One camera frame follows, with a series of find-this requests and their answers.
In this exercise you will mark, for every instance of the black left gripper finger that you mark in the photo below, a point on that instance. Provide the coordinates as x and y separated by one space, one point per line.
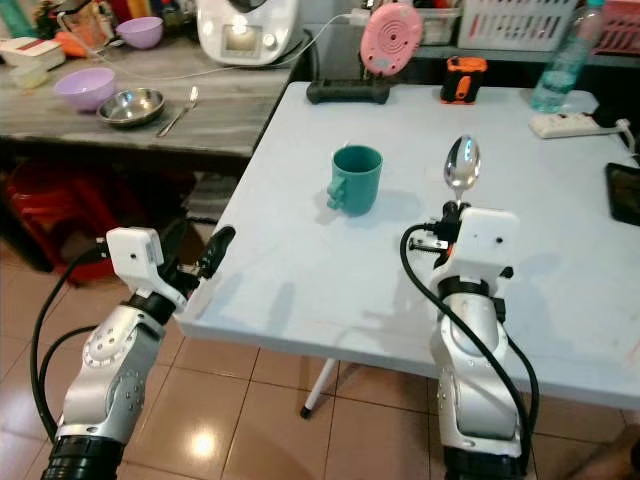
175 242
220 250

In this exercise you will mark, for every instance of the shiny steel spoon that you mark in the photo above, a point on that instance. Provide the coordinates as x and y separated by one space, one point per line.
462 165

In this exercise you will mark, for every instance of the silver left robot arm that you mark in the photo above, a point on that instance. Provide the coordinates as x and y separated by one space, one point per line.
105 370

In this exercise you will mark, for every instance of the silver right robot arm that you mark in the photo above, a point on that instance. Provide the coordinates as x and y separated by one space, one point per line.
470 370

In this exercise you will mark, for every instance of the teal mug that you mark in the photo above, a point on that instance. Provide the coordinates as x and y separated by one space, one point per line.
356 178

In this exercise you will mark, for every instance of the white folding table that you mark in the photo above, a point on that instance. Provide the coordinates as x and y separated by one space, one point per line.
320 290

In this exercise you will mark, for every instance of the red plastic stool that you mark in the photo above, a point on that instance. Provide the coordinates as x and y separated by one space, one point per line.
60 225

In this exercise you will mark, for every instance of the orange and black device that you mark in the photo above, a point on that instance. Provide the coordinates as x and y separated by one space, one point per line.
463 80

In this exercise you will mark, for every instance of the white power strip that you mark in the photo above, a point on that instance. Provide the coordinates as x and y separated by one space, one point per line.
565 125

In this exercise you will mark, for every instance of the steel bowl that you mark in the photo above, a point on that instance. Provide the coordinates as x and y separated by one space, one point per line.
131 107

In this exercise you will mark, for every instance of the black stand base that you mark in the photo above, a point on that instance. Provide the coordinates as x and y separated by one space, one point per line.
348 92

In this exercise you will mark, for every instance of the grey wooden counter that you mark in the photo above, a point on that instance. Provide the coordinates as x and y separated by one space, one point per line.
50 130

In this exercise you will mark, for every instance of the large purple bowl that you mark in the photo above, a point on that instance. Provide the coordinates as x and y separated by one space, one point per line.
84 90

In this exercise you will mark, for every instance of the pink round device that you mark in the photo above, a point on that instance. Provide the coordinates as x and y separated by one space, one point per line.
393 38

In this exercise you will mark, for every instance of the clear plastic water bottle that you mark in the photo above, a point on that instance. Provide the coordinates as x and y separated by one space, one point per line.
566 60

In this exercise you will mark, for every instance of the white plastic basket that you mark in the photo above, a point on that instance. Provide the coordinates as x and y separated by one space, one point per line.
515 25

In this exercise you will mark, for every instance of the small pale yellow container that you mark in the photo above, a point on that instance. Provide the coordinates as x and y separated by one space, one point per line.
30 77

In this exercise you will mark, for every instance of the small purple bowl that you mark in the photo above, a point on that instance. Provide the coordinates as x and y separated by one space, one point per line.
140 32

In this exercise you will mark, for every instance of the white kitchen appliance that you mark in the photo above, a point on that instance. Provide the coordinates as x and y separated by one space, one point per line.
248 35

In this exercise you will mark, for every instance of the orange object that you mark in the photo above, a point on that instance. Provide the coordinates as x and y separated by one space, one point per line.
72 44

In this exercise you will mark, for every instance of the white flat box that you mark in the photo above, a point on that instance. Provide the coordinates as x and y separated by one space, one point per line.
32 52

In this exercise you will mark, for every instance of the red plastic basket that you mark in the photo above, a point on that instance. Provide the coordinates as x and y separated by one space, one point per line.
620 40

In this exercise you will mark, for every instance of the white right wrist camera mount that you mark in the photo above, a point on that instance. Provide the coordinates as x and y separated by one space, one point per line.
480 245

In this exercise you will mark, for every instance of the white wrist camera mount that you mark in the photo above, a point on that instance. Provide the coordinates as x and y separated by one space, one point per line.
132 258
480 245

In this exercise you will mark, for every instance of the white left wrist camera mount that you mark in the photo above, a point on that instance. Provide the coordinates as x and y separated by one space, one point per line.
132 258

